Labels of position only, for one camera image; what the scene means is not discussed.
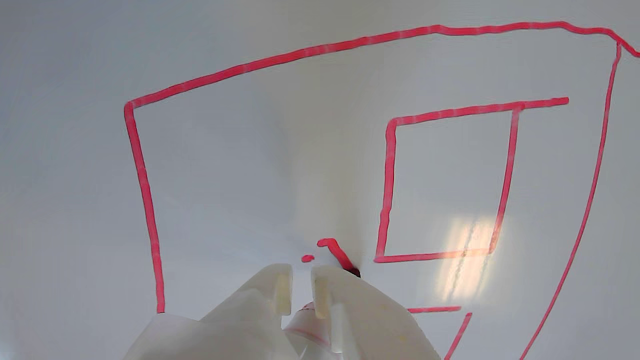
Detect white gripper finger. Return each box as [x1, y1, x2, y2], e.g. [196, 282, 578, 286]
[122, 263, 302, 360]
[310, 264, 442, 360]

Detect white whiteboard with aluminium frame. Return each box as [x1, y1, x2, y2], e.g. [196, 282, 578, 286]
[0, 0, 640, 360]

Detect red whiteboard marker pen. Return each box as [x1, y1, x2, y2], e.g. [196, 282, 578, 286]
[282, 266, 361, 360]

